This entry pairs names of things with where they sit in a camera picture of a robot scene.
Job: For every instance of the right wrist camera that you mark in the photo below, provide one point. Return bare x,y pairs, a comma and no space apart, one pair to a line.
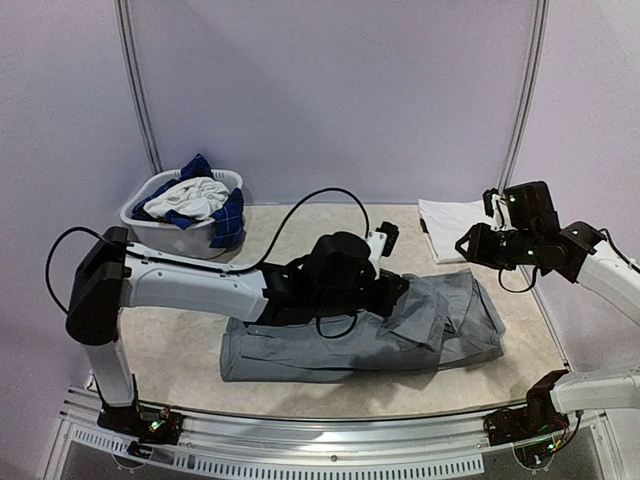
525,206

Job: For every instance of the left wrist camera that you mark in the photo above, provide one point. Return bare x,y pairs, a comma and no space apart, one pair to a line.
382,240

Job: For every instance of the left aluminium corner post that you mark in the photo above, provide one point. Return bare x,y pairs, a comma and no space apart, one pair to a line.
133,73

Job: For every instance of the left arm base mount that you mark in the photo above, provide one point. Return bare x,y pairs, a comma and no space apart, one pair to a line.
149,426

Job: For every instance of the right aluminium corner post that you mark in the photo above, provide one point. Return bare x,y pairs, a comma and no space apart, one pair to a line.
525,99

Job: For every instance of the blue plaid garment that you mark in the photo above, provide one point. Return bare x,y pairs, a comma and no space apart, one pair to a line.
200,167

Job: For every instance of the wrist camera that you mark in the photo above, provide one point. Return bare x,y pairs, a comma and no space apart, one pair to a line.
382,240
525,206

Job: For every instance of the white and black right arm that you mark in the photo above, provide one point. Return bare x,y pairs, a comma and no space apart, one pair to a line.
587,259

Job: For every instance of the aluminium corner post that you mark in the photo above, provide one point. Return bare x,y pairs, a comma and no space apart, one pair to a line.
133,73
525,99

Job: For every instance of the aluminium front rail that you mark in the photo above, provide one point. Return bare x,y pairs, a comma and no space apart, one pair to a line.
215,446

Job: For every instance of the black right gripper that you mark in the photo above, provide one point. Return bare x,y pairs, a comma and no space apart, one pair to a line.
480,242

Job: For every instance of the white and green raglan shirt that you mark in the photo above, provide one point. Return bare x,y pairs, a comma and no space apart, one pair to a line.
446,223

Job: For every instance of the white plastic laundry basket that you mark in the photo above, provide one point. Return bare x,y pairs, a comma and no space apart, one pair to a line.
205,239

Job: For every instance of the grey garment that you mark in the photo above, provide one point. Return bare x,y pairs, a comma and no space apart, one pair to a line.
443,321

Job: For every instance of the white garment in basket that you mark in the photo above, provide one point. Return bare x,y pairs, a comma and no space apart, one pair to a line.
196,198

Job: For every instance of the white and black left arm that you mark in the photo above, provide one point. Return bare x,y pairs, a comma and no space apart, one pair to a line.
118,273

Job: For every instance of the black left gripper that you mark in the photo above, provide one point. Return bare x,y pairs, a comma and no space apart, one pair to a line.
392,286

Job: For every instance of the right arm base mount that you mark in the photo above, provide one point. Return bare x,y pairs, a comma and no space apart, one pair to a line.
536,432

